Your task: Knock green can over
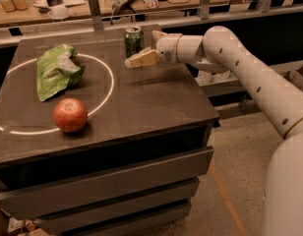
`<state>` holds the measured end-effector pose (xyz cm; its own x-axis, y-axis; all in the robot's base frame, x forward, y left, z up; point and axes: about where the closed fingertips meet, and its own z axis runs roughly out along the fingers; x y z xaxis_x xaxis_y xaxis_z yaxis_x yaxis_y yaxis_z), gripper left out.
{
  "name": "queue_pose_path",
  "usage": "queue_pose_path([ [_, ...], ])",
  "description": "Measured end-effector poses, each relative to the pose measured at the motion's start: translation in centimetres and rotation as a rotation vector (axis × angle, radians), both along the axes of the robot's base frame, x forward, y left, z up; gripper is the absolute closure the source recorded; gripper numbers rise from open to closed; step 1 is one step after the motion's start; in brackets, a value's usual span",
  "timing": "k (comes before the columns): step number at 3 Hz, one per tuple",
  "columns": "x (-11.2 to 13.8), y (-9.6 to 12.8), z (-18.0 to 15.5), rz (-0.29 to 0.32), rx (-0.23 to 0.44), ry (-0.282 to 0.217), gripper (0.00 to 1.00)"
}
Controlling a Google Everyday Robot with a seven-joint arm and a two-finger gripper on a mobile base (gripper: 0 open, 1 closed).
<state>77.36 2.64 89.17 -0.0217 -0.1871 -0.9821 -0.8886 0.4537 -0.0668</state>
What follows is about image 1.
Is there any grey power strip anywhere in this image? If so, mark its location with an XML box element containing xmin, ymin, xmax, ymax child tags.
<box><xmin>111</xmin><ymin>0</ymin><xmax>141</xmax><ymax>14</ymax></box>

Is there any clear sanitizer bottle right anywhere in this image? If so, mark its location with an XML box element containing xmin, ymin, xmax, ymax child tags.
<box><xmin>217</xmin><ymin>70</ymin><xmax>231</xmax><ymax>80</ymax></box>

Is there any clear sanitizer bottle left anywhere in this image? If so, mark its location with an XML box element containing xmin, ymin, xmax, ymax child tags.
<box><xmin>197</xmin><ymin>71</ymin><xmax>212</xmax><ymax>85</ymax></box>

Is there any metal railing post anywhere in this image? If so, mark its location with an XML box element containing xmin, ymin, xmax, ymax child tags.
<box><xmin>198</xmin><ymin>0</ymin><xmax>211</xmax><ymax>20</ymax></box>
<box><xmin>88</xmin><ymin>0</ymin><xmax>103</xmax><ymax>31</ymax></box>

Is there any green chip bag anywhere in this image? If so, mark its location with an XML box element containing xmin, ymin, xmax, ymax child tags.
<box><xmin>36</xmin><ymin>44</ymin><xmax>85</xmax><ymax>102</ymax></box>

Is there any metal railing post left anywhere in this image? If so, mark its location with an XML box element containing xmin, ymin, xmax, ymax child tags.
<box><xmin>88</xmin><ymin>0</ymin><xmax>103</xmax><ymax>31</ymax></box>

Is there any metal railing post right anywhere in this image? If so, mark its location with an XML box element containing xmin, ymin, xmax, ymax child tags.
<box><xmin>198</xmin><ymin>0</ymin><xmax>211</xmax><ymax>20</ymax></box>

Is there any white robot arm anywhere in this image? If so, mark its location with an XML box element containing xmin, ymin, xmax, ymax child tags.
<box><xmin>125</xmin><ymin>27</ymin><xmax>303</xmax><ymax>236</ymax></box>

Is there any green soda can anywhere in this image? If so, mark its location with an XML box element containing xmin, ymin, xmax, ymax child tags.
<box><xmin>124</xmin><ymin>26</ymin><xmax>144</xmax><ymax>58</ymax></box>

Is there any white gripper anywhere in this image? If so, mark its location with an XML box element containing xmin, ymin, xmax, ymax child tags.
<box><xmin>125</xmin><ymin>30</ymin><xmax>182</xmax><ymax>68</ymax></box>

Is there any clear sanitizer bottle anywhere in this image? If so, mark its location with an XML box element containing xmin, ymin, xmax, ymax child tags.
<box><xmin>217</xmin><ymin>70</ymin><xmax>231</xmax><ymax>80</ymax></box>
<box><xmin>197</xmin><ymin>71</ymin><xmax>212</xmax><ymax>85</ymax></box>

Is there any red apple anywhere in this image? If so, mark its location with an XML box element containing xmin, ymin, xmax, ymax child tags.
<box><xmin>53</xmin><ymin>98</ymin><xmax>88</xmax><ymax>133</ymax></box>

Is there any white face mask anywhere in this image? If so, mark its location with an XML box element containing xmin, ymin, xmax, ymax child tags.
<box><xmin>48</xmin><ymin>5</ymin><xmax>71</xmax><ymax>20</ymax></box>

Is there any grey drawer cabinet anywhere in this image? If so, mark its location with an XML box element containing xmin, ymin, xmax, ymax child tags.
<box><xmin>0</xmin><ymin>30</ymin><xmax>217</xmax><ymax>236</ymax></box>

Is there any wooden desk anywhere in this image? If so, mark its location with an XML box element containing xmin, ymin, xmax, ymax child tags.
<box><xmin>0</xmin><ymin>0</ymin><xmax>230</xmax><ymax>30</ymax></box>

